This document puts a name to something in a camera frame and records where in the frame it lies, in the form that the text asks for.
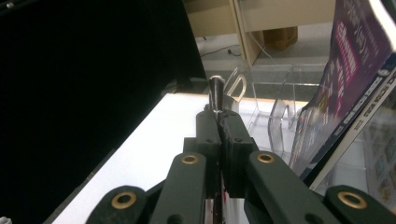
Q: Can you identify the white cable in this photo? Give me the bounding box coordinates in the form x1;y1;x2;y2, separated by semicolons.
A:
237;0;278;60

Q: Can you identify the brown cardboard box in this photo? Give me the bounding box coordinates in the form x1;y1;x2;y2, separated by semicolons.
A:
262;26;299;51

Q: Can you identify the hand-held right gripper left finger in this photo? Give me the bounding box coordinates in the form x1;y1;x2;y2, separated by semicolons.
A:
183;106;222;200

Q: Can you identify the purple magazine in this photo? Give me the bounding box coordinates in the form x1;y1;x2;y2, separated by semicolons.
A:
289;0;396;191

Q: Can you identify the thin black cable with plug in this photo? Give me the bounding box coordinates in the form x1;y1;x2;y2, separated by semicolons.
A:
199;45;242;59

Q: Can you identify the black curtain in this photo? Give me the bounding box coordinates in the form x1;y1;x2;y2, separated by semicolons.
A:
0;0;208;224

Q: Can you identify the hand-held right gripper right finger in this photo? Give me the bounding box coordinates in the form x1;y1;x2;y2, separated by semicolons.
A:
219;112;260;199

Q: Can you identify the white book with picture grid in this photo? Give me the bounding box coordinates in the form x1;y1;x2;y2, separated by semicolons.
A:
362;92;396;216

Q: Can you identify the beige wooden desk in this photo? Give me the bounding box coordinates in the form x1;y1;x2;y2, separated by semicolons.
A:
183;0;337;66

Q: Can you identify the clear acrylic book rack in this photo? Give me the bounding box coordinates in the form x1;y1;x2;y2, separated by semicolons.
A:
222;60;316;157

